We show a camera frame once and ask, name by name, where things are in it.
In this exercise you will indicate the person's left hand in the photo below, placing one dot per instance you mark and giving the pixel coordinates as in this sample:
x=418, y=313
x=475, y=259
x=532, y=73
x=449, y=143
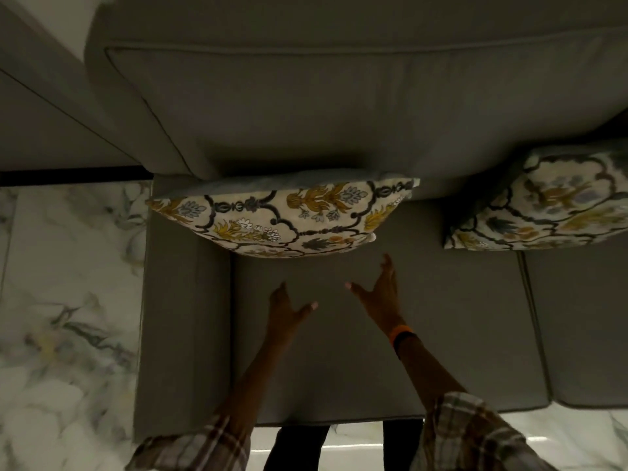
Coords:
x=282, y=313

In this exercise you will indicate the person's right hand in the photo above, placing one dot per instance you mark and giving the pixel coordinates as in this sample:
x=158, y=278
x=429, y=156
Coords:
x=382, y=299

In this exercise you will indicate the person's left thumb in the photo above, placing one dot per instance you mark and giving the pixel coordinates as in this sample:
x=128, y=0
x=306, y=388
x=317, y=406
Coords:
x=305, y=310

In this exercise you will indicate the person's right thumb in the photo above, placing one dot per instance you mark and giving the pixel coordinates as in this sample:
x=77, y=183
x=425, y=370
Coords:
x=358, y=292

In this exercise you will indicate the person's left forearm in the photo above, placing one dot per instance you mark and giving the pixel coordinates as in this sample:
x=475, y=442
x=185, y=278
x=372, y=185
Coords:
x=235, y=402

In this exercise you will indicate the person's right forearm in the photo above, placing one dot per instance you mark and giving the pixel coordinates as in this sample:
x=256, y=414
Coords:
x=461, y=412

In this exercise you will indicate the grey sofa seat cushion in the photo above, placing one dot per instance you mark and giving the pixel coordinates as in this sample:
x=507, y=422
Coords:
x=343, y=338
x=579, y=323

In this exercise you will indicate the orange wristband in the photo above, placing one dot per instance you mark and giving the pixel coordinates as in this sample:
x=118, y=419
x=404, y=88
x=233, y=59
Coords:
x=400, y=332

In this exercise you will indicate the floral patterned cushion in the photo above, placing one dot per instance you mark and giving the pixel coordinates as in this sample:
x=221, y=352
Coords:
x=289, y=218
x=544, y=203

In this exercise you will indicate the person's dark trouser legs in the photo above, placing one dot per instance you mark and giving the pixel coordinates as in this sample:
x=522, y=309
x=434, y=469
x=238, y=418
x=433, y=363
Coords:
x=343, y=443

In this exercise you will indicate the grey fabric sofa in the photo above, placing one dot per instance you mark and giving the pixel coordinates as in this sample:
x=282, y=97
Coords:
x=343, y=142

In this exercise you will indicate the grey sofa back cushion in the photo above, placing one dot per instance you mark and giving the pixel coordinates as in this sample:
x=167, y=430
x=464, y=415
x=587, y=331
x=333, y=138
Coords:
x=343, y=102

